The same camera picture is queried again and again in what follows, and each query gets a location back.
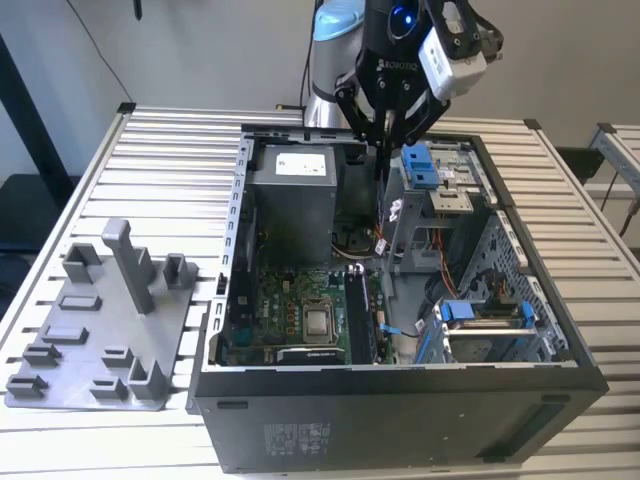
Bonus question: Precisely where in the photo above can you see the RAM stick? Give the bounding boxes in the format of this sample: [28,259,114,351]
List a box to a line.
[344,271,376,365]
[374,142,392,224]

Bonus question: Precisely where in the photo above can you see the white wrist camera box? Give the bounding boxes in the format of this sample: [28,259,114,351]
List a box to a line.
[417,0,489,101]

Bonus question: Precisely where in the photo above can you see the black PC case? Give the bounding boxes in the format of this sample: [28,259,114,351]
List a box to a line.
[185,122,610,475]

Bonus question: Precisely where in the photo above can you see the hard disk in blue carrier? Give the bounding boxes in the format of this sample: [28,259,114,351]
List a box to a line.
[434,298,537,364]

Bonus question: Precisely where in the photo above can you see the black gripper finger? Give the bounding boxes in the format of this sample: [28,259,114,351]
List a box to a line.
[333,73,387,185]
[385,87,452,185]

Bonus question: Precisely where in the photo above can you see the aluminium slatted side table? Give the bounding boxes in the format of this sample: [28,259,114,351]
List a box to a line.
[582,121,640,241]

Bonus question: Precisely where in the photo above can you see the grey power supply unit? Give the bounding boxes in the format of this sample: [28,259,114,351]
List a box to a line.
[247,144,337,266]

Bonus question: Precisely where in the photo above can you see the black wire with blue plug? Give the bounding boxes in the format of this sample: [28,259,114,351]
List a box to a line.
[379,319,429,339]

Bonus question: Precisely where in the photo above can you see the green motherboard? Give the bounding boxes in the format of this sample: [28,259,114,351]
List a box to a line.
[219,264,399,366]

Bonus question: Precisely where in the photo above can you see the black slanted stand bar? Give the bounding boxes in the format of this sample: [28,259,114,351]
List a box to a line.
[0,32,76,201]

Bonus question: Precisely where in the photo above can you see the grey parts rack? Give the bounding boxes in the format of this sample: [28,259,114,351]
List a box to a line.
[3,218,200,412]

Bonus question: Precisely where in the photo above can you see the grey metal drive cage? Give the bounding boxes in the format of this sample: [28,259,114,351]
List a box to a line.
[382,142,496,274]

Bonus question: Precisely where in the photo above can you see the silver CPU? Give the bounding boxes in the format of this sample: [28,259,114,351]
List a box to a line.
[305,310,331,336]

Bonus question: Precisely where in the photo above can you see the black graphics card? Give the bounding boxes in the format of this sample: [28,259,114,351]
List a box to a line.
[276,346,347,366]

